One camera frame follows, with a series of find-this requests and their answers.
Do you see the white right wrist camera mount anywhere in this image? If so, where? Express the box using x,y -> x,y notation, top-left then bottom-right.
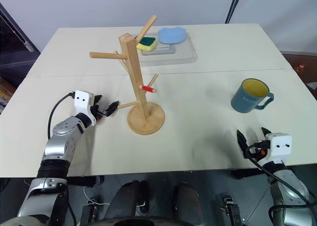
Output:
264,132 -> 293,163

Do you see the dark rounded shape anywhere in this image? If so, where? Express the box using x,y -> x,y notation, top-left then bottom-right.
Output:
173,182 -> 204,222
108,179 -> 151,222

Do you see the black floor device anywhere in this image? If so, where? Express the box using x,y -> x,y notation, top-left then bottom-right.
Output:
79,200 -> 100,226
215,193 -> 241,226

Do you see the yellow green sponge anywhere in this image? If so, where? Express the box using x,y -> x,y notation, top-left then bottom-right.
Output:
136,36 -> 158,52

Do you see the clear plastic tray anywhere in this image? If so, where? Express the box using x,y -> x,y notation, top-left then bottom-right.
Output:
134,32 -> 199,64

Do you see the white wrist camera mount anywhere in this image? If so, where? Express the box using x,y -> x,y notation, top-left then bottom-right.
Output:
264,132 -> 293,163
73,89 -> 98,127

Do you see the black table bracket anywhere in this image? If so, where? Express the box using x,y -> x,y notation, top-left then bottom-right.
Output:
231,168 -> 261,179
66,175 -> 100,187

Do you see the wooden mug tree stand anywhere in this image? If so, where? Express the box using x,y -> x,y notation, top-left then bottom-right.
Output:
89,14 -> 165,136

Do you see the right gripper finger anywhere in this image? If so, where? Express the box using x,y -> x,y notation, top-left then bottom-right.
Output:
236,129 -> 249,159
260,127 -> 272,139

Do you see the blue mug yellow inside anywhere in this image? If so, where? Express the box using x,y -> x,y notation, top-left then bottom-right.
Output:
230,78 -> 275,114

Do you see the light blue bowl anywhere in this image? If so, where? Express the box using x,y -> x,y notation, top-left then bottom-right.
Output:
158,26 -> 187,45

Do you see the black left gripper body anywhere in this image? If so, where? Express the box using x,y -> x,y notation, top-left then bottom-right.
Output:
90,96 -> 110,124

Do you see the black ribbed hose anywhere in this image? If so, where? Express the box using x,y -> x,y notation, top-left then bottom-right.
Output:
224,0 -> 245,24

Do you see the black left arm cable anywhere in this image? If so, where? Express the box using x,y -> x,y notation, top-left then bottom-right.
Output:
47,92 -> 76,140

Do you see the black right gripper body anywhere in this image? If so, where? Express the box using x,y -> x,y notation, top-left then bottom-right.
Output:
247,140 -> 272,164

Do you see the white thin cable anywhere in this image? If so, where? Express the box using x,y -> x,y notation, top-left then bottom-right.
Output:
83,185 -> 110,207

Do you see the dark cabinet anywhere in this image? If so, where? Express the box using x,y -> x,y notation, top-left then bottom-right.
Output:
0,1 -> 42,88

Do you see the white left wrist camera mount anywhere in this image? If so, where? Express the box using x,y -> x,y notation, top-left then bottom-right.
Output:
73,89 -> 98,127

